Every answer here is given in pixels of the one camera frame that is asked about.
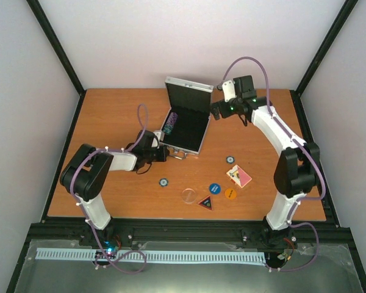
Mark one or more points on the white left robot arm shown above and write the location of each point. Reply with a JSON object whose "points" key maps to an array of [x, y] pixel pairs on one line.
{"points": [[86, 173]]}

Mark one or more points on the blue white poker chip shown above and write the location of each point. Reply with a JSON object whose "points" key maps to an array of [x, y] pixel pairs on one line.
{"points": [[163, 182], [230, 160]]}

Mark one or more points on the white cable duct strip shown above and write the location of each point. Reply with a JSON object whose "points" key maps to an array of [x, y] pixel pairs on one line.
{"points": [[153, 257]]}

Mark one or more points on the blue round token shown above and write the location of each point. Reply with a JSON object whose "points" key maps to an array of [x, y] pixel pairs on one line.
{"points": [[214, 189]]}

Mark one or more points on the black aluminium frame rail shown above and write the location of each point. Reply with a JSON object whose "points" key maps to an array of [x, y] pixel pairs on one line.
{"points": [[246, 234]]}

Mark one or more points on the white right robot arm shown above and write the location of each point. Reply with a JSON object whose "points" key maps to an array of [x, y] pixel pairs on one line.
{"points": [[297, 169]]}

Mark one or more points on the purple poker chip stack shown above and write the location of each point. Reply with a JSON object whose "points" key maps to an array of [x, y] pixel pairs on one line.
{"points": [[170, 122]]}

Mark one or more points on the aluminium poker case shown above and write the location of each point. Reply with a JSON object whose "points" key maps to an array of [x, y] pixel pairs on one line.
{"points": [[191, 101]]}

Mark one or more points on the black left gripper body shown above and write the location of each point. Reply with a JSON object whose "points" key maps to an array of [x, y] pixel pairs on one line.
{"points": [[156, 159]]}

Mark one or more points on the orange round token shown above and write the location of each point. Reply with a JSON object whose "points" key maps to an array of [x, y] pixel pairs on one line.
{"points": [[230, 193]]}

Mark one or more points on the black red triangle token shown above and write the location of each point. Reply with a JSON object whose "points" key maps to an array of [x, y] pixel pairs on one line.
{"points": [[206, 203]]}

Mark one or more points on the pink playing card deck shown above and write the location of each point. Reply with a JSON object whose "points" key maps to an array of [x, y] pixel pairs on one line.
{"points": [[239, 176]]}

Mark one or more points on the clear round disc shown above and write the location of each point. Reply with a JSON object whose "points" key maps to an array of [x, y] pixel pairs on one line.
{"points": [[188, 195]]}

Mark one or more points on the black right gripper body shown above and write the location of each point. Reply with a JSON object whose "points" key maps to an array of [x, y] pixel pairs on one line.
{"points": [[226, 113]]}

